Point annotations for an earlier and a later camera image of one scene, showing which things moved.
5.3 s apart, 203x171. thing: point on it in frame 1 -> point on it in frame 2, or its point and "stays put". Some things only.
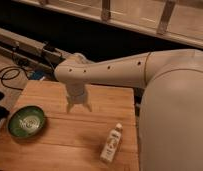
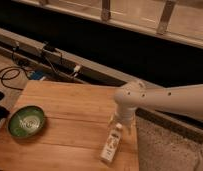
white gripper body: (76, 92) -> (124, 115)
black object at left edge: (0, 111) stays put
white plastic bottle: (111, 143) stays put
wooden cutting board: (73, 141) stays put
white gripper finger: (69, 106) -> (112, 121)
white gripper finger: (87, 104) -> (130, 129)
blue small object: (38, 74) stays put
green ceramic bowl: (27, 121) stays put
